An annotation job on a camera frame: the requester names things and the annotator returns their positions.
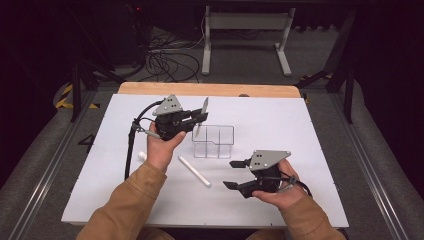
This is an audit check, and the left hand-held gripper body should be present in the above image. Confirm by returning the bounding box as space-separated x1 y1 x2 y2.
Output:
151 93 201 142

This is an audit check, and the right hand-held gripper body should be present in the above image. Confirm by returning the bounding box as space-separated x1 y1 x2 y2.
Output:
238 149 292 199

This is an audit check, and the clear pen with white cap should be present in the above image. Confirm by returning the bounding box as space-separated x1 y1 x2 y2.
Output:
195 96 210 138

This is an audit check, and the clear plastic pen holder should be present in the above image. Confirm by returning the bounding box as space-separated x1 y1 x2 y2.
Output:
191 124 235 160

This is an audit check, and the long white pen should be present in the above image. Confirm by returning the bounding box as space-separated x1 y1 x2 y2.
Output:
177 155 213 189

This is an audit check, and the person's left hand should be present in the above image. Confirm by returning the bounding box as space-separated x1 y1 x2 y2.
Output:
146 121 187 173

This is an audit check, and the person's right hand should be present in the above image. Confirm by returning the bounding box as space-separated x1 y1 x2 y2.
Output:
251 159 306 212

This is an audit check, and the white table board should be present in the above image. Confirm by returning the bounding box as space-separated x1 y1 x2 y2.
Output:
60 93 350 229

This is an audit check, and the wooden table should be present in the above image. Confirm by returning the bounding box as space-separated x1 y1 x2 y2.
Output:
117 81 302 99

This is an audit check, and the person's right leg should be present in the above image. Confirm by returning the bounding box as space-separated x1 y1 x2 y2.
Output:
245 229 285 240

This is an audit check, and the black metal stand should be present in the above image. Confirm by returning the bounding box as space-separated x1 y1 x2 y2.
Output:
66 59 125 123
294 9 356 125

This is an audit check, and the black equipment rack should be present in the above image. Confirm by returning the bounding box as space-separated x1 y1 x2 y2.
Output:
109 0 152 68

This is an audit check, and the white metal stand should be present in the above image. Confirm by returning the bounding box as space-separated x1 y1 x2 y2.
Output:
201 4 297 78

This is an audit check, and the yellow black hazard tape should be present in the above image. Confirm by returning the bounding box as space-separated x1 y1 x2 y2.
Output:
54 83 101 110

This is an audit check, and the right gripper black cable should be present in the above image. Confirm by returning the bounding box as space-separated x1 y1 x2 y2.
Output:
279 171 314 198

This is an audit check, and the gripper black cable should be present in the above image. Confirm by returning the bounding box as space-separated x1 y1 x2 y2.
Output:
123 99 166 181
279 171 314 198

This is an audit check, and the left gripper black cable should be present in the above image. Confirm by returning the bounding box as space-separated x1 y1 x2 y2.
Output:
123 99 166 181

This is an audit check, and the tangle of black floor cables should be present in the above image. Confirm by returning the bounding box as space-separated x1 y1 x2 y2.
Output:
133 19 203 84

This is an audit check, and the white cable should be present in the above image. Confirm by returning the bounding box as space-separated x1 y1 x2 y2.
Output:
146 14 206 54

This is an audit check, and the metal floor rail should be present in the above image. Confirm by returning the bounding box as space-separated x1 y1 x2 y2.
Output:
8 91 98 240
328 93 413 240

